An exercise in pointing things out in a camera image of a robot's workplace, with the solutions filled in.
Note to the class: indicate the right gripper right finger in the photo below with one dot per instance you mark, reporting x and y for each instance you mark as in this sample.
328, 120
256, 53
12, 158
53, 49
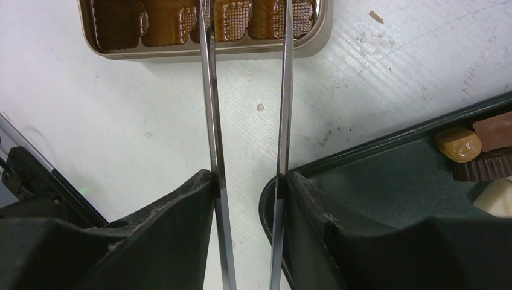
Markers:
333, 247

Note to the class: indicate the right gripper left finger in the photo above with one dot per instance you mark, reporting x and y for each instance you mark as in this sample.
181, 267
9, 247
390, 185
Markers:
161, 246

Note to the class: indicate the metal tongs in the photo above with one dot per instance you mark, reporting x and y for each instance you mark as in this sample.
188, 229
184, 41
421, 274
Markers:
210, 91

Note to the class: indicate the white chocolate piece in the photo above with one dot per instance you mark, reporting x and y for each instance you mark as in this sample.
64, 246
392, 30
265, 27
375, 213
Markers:
496, 198

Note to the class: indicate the dark fluted chocolate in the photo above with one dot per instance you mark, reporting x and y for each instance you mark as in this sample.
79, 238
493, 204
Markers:
487, 166

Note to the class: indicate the caramel oval chocolate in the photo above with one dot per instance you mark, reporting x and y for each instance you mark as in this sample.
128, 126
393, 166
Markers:
459, 144

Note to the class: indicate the pink square chocolate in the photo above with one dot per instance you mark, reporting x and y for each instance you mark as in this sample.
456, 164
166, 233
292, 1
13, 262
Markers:
494, 132

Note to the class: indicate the gold chocolate box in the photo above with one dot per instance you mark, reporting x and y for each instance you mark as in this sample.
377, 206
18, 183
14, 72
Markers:
169, 31

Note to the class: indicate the black plastic tray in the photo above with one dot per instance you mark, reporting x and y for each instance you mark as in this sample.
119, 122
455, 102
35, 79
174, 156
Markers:
402, 178

